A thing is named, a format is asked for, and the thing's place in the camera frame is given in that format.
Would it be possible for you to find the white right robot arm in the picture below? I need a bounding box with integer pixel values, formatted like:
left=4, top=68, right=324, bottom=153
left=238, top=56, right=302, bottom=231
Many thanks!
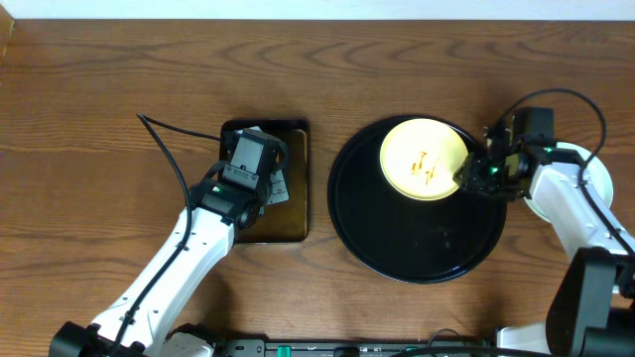
left=454, top=128, right=634, bottom=356

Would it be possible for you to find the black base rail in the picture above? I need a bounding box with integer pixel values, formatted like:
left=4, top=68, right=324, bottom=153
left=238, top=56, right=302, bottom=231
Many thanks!
left=163, top=322, right=497, bottom=357

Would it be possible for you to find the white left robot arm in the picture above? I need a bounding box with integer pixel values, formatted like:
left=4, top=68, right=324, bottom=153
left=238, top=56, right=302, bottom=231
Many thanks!
left=49, top=162, right=289, bottom=356

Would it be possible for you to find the rectangular black sponge tray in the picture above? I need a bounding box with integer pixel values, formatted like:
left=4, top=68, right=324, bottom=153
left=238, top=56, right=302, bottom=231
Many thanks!
left=220, top=119, right=310, bottom=244

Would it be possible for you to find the yellow plate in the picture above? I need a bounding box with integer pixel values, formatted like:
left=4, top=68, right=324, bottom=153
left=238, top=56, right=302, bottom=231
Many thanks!
left=379, top=118, right=468, bottom=201

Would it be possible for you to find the light green plate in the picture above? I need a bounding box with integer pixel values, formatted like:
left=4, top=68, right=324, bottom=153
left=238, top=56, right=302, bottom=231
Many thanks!
left=524, top=142, right=614, bottom=222

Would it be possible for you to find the round black tray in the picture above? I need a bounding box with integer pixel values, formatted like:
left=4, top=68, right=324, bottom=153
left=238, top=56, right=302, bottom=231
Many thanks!
left=327, top=115, right=507, bottom=284

